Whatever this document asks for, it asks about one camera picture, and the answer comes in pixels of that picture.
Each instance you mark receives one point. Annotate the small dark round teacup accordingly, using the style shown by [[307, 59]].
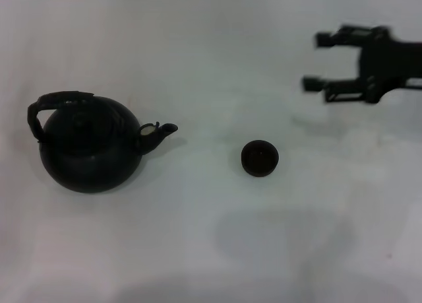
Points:
[[259, 157]]

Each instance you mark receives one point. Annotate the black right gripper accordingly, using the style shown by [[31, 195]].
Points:
[[389, 65]]

